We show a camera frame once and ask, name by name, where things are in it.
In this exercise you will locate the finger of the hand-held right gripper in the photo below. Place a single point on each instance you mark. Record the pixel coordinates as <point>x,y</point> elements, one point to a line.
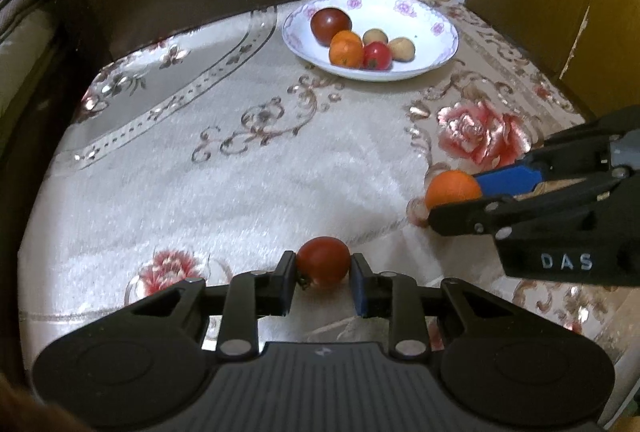
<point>505,179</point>
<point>465,217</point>

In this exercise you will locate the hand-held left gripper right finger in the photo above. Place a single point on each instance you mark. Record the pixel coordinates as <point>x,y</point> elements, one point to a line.
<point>357,287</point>

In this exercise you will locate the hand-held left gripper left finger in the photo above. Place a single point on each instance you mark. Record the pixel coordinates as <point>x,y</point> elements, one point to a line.
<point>287,284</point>

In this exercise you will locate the large orange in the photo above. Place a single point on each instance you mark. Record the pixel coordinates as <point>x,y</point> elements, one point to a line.
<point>452,189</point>

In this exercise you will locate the dark red tomato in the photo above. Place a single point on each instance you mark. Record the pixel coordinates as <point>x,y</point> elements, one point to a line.
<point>330,25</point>
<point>324,260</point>

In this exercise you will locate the white floral bowl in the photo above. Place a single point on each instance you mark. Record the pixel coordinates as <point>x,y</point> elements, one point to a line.
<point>425,47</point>

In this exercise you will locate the brown kiwi fruit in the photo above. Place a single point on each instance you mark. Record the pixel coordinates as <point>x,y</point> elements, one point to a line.
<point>375,36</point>
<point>401,49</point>

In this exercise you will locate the bright red tomato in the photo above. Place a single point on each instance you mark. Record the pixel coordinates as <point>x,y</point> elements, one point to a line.
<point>376,56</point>

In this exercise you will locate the small orange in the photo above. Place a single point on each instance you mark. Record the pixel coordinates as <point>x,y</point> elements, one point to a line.
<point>346,48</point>

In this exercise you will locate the floral cream tablecloth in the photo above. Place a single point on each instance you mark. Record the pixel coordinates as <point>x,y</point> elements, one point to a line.
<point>250,172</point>

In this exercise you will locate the grey patterned mattress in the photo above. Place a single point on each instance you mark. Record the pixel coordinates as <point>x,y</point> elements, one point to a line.
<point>25,42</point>

